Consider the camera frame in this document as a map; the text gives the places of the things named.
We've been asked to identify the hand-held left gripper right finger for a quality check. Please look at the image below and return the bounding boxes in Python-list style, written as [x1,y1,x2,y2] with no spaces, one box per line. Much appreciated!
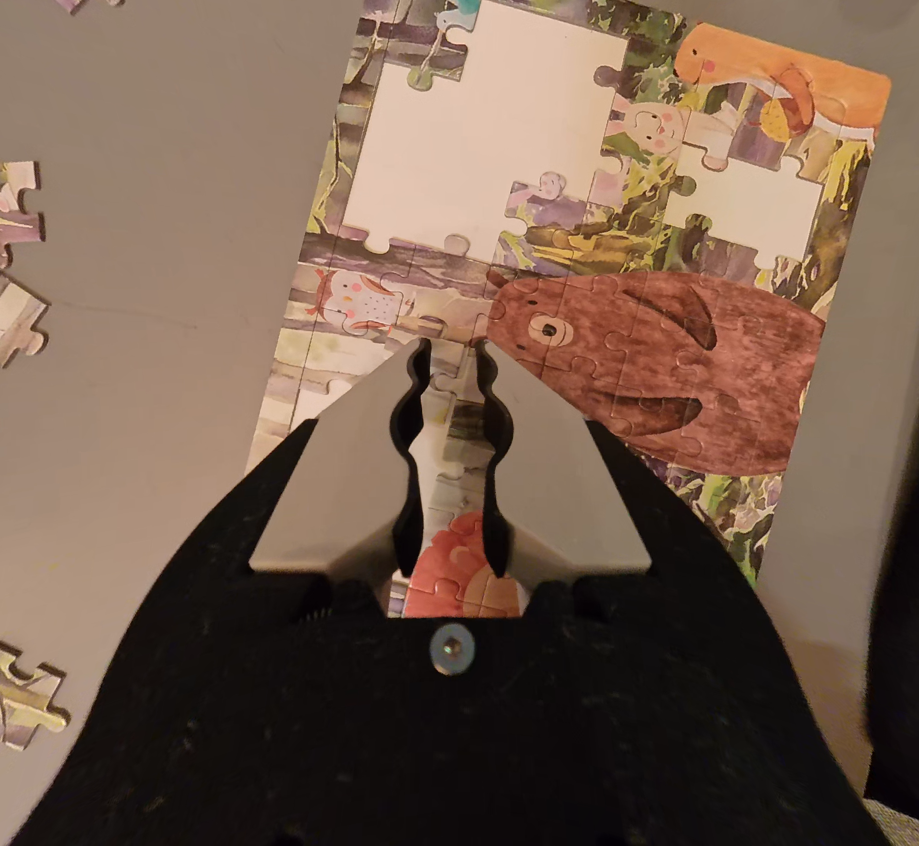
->
[474,340,653,599]

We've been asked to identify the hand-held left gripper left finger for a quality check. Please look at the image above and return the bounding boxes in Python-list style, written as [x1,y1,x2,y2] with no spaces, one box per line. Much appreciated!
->
[248,338,433,596]

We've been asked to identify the animal jigsaw puzzle board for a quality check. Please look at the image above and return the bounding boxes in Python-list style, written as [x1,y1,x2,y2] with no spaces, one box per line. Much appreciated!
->
[244,0,893,619]

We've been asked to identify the grey fabric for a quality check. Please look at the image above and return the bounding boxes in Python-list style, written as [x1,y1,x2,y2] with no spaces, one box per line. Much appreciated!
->
[858,796,919,846]

